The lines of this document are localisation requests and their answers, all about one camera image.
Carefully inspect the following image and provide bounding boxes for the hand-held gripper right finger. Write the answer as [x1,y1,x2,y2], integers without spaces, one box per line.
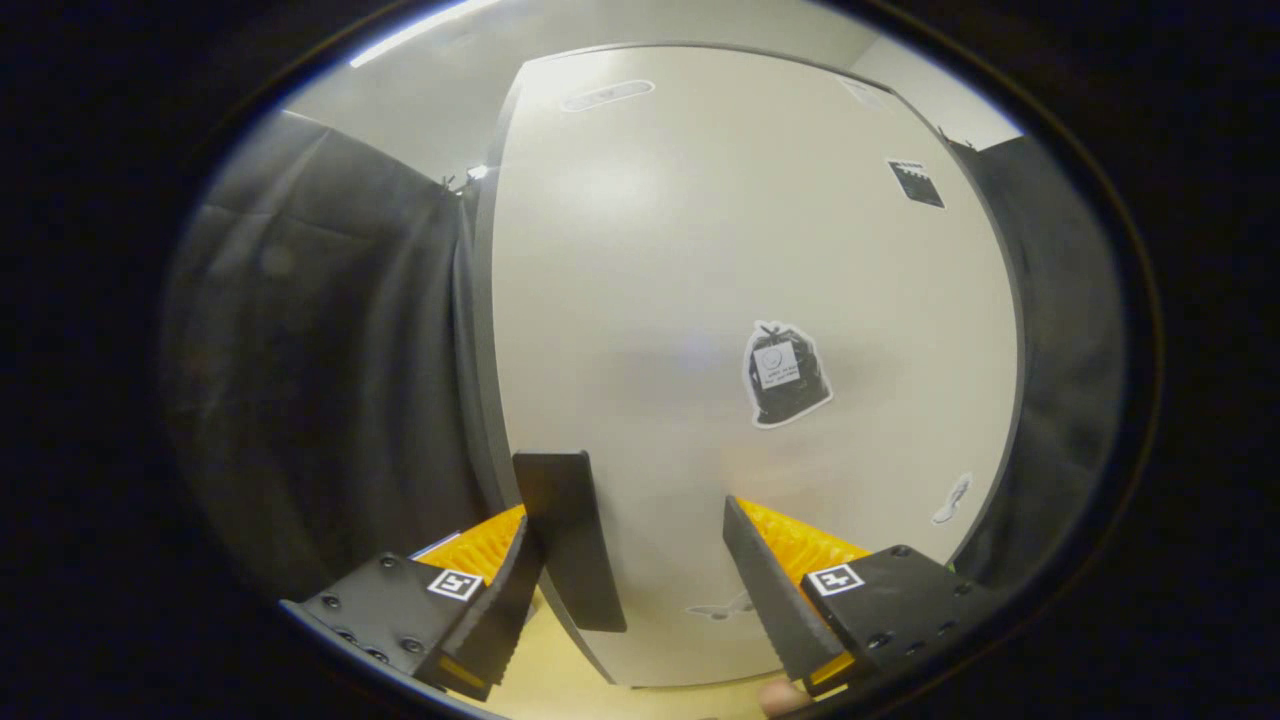
[723,495,993,699]

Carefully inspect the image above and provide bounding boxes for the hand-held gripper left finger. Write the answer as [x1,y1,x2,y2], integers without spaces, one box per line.
[285,451,628,701]

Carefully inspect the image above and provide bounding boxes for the black backdrop cloth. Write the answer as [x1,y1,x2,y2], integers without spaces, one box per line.
[163,110,1129,606]

